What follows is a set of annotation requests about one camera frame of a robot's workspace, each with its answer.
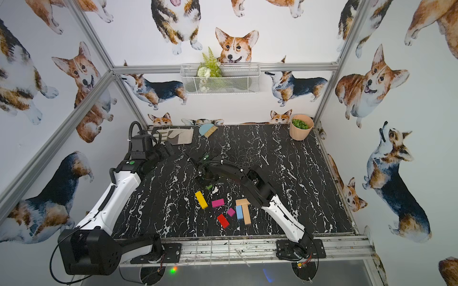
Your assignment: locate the magenta rectangular block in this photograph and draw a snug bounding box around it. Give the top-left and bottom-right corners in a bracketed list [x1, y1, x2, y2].
[211, 199, 225, 208]

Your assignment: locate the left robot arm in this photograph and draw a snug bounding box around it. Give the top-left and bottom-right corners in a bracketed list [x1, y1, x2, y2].
[58, 141, 175, 275]

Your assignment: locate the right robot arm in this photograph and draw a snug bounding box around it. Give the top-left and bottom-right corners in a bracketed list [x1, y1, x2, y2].
[188, 153, 313, 252]

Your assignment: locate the beige work glove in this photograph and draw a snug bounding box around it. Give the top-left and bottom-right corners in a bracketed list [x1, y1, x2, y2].
[153, 128, 194, 145]

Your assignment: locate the long yellow block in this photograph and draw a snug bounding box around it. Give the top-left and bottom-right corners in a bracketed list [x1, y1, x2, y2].
[195, 191, 208, 210]

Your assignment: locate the long natural wood block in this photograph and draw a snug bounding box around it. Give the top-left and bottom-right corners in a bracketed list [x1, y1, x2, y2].
[236, 199, 250, 206]

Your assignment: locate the small magenta block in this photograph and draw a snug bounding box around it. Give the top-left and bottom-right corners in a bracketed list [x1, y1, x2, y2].
[227, 208, 236, 217]

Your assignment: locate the light blue rectangular block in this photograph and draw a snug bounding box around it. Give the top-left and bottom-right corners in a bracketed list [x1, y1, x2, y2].
[236, 206, 243, 220]

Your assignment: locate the red block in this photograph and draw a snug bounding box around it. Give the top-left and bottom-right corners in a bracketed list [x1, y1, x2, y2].
[217, 214, 230, 230]

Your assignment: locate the green fern plant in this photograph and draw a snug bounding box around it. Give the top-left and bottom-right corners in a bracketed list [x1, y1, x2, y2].
[197, 48, 223, 93]

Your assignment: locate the pink pot with greens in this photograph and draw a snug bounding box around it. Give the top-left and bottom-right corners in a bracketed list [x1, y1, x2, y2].
[289, 114, 314, 141]

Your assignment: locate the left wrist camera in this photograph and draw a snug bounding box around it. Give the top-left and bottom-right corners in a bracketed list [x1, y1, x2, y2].
[125, 121, 153, 160]

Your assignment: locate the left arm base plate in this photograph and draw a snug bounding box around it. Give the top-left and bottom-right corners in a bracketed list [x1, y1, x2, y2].
[159, 243, 182, 264]

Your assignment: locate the white wire basket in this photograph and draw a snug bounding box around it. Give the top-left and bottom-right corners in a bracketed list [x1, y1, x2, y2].
[180, 63, 261, 95]

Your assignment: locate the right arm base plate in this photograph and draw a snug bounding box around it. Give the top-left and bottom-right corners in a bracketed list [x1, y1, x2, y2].
[275, 239, 327, 262]

